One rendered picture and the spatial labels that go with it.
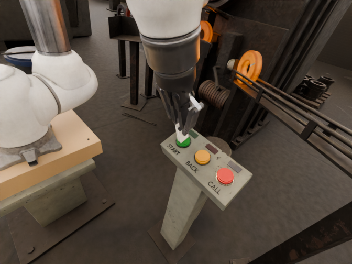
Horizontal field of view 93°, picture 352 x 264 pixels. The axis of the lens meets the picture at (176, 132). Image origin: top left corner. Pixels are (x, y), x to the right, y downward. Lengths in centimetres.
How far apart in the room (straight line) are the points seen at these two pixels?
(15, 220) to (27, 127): 56
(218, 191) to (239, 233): 69
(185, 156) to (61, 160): 46
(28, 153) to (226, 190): 62
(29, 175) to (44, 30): 45
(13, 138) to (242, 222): 109
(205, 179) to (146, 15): 36
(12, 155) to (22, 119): 14
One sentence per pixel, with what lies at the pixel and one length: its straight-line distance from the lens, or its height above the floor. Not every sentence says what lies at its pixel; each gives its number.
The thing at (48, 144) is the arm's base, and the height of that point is 44.
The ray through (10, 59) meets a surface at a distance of 164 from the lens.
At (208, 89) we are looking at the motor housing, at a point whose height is 50.
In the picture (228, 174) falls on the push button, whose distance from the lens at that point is 44.
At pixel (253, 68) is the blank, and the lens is 86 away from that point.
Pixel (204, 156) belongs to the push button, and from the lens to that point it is 45.
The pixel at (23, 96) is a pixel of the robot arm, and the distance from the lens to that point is 65.
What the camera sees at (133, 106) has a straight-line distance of 172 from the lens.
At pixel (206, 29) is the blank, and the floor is 78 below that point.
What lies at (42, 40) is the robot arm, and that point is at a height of 75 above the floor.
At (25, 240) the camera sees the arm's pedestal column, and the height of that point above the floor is 2.
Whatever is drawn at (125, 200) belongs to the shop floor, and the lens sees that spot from 105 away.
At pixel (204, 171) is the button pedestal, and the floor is 59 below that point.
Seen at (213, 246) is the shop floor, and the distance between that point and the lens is 103.
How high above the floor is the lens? 93
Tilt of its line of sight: 39 degrees down
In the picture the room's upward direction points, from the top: 12 degrees clockwise
